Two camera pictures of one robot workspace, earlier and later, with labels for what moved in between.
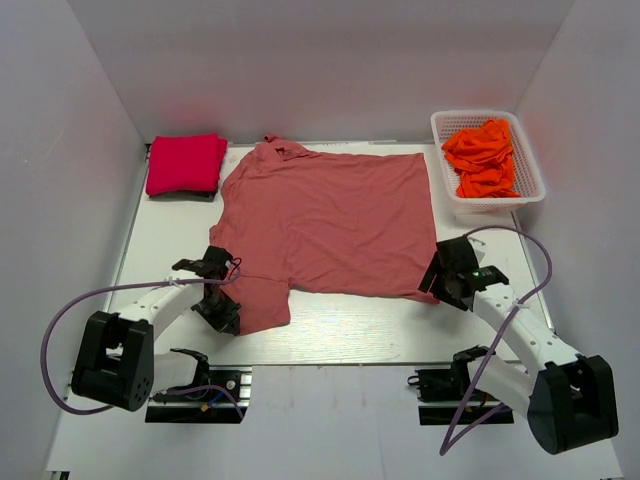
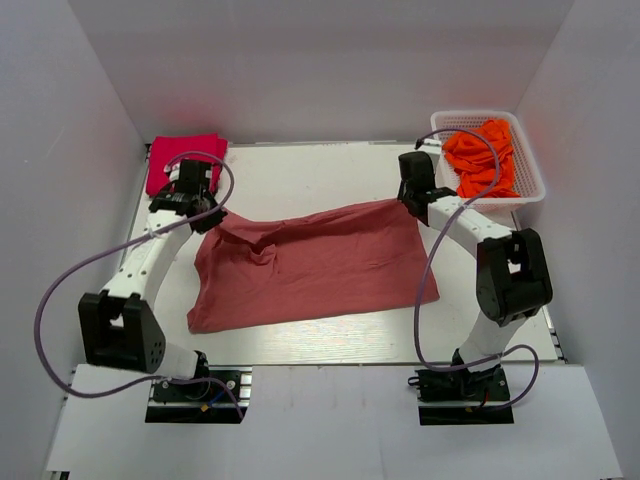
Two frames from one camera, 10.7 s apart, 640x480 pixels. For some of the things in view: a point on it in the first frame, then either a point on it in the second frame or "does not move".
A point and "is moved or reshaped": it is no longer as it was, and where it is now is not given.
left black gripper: x=228 y=321 -> x=214 y=220
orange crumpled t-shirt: x=482 y=161 does not move
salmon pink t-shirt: x=346 y=222 is moved or reshaped
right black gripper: x=436 y=270 -> x=402 y=192
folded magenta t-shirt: x=185 y=166 does not move
